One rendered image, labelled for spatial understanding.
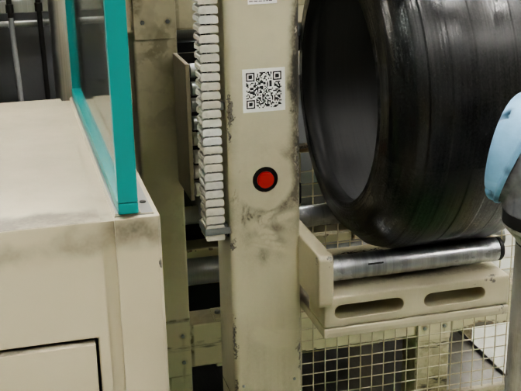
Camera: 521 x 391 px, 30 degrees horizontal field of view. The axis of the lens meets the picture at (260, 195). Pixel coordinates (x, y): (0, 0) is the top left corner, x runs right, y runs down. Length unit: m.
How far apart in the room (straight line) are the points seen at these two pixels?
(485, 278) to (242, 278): 0.44
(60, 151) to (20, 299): 0.27
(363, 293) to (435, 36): 0.48
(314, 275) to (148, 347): 0.76
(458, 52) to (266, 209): 0.44
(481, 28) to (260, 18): 0.36
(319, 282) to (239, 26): 0.45
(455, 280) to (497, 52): 0.44
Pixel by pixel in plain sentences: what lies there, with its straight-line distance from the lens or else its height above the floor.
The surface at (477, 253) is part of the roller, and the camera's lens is 1.82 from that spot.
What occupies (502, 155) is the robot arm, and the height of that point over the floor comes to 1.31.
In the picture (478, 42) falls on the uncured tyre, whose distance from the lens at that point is 1.58.
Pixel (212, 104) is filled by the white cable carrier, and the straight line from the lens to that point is 1.66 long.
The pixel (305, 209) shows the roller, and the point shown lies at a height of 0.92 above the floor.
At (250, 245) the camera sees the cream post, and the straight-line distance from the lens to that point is 1.74.
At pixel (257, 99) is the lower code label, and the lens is 1.67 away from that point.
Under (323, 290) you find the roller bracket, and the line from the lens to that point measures 1.68.
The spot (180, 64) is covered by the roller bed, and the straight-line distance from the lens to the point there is 2.09.
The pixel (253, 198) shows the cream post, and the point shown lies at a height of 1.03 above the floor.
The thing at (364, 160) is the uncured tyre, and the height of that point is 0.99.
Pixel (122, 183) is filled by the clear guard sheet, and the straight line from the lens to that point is 0.91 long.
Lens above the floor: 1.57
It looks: 18 degrees down
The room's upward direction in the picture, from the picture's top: 1 degrees counter-clockwise
